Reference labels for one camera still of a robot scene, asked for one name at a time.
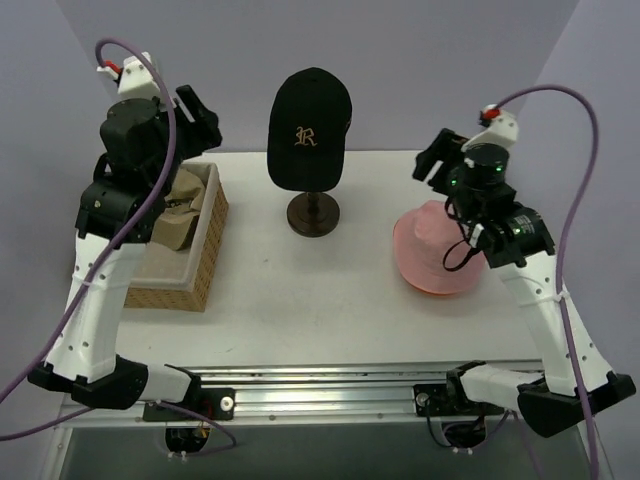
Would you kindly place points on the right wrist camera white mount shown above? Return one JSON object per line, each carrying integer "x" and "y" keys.
{"x": 499, "y": 127}

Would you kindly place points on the pink cap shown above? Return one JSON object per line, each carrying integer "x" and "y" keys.
{"x": 425, "y": 240}

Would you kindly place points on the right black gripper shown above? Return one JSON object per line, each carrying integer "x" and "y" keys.
{"x": 441, "y": 157}

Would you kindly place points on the black baseball cap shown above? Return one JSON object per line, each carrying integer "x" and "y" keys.
{"x": 308, "y": 124}

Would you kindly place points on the wicker basket with liner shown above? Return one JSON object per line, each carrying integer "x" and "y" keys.
{"x": 181, "y": 280}

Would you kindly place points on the dark wooden mannequin stand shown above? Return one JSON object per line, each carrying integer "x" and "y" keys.
{"x": 313, "y": 214}

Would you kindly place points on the orange cap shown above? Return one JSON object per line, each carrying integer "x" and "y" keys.
{"x": 439, "y": 291}

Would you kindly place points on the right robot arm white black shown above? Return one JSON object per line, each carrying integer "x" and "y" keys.
{"x": 576, "y": 380}

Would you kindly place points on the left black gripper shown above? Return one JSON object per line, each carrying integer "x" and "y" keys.
{"x": 195, "y": 122}

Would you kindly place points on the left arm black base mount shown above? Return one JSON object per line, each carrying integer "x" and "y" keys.
{"x": 216, "y": 403}

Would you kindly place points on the beige cap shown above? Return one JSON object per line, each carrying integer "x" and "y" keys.
{"x": 175, "y": 227}

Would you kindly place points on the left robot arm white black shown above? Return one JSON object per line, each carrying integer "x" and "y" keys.
{"x": 145, "y": 143}

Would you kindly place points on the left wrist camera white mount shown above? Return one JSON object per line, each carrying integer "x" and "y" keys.
{"x": 133, "y": 79}

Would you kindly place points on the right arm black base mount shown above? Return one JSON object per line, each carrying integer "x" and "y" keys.
{"x": 432, "y": 398}

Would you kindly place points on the aluminium rail frame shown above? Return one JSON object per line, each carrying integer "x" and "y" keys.
{"x": 322, "y": 341}

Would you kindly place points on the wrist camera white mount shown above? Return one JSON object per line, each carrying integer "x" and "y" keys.
{"x": 499, "y": 127}
{"x": 133, "y": 79}

